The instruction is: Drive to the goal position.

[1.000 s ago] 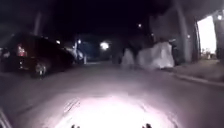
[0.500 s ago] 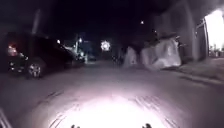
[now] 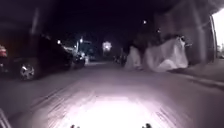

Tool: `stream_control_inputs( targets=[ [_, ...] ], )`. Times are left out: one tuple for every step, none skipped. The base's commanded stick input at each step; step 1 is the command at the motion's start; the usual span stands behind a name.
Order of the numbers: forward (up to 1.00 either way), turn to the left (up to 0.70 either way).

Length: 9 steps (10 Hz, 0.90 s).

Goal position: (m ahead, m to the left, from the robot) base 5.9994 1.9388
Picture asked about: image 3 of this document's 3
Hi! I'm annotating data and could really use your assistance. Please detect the street lamp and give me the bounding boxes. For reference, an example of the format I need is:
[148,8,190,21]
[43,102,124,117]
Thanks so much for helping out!
[102,41,112,53]

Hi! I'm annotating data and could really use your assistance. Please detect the grey asphalt road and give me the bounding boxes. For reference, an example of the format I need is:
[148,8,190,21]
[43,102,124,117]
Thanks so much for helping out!
[0,60,224,128]

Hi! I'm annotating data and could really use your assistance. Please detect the vehicle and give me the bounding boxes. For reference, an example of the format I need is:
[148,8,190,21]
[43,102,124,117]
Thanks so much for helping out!
[72,53,87,69]

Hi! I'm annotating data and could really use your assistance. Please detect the large white tarp cover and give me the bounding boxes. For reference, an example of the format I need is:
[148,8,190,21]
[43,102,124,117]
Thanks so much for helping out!
[142,36,190,73]

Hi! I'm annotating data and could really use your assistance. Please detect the dark car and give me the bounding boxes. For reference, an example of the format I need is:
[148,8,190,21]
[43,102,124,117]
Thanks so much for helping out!
[12,35,74,82]

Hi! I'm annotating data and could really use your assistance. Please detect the pale pavement with kerb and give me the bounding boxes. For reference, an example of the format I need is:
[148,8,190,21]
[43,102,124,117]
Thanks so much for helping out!
[168,59,224,88]

